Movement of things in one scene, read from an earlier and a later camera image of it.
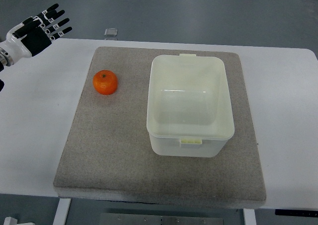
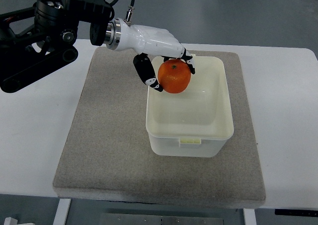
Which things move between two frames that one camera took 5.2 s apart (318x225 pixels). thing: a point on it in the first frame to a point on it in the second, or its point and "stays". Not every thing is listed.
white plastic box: [190, 111] stays
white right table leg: [249, 216] stays
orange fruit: [105, 82] to [174, 75]
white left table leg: [61, 211] stays
